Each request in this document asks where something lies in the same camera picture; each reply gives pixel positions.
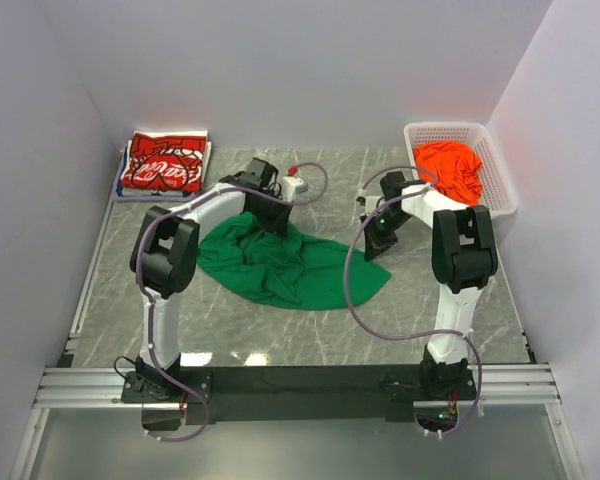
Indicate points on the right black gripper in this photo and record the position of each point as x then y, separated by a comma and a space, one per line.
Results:
374, 242

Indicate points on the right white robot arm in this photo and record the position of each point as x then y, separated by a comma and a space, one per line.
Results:
463, 259

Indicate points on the green t-shirt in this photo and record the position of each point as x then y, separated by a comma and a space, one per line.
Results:
297, 272

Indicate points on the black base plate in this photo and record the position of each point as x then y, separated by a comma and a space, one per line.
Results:
277, 393

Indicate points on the folded red printed t-shirt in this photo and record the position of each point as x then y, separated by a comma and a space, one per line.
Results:
168, 161

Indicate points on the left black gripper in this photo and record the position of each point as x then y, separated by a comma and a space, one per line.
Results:
279, 223

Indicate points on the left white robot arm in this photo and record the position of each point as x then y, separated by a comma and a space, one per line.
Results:
165, 254

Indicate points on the aluminium rail frame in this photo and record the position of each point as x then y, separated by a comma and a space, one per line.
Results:
78, 428

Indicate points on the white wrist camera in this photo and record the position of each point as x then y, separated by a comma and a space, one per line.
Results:
292, 185
369, 202

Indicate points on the white plastic basket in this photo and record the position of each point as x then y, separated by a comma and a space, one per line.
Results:
498, 192

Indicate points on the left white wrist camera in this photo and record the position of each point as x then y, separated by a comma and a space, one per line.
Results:
292, 185

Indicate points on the orange t-shirt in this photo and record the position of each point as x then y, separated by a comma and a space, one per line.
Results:
457, 168

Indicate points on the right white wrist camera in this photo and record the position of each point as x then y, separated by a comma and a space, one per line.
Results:
369, 202

